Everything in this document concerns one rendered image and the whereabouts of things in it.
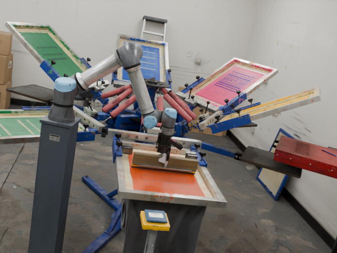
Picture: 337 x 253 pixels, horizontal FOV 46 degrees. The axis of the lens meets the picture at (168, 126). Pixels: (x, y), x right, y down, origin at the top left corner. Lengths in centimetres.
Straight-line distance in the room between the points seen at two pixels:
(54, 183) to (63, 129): 34
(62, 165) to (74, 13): 445
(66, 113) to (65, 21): 437
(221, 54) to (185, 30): 74
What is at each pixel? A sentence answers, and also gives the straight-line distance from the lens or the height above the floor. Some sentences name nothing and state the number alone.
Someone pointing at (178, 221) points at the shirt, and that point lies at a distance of 231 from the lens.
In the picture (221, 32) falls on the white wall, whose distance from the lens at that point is 688.
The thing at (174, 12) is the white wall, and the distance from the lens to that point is 667.
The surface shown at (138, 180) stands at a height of 95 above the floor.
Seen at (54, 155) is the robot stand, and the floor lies 100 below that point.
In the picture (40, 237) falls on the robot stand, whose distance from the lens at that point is 263.
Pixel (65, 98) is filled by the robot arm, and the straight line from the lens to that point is 229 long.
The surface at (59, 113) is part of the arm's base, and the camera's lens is 230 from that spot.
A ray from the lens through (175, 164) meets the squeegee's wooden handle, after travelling 248.
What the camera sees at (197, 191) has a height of 95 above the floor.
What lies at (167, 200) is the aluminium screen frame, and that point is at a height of 97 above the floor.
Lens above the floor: 190
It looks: 16 degrees down
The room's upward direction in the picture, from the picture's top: 11 degrees clockwise
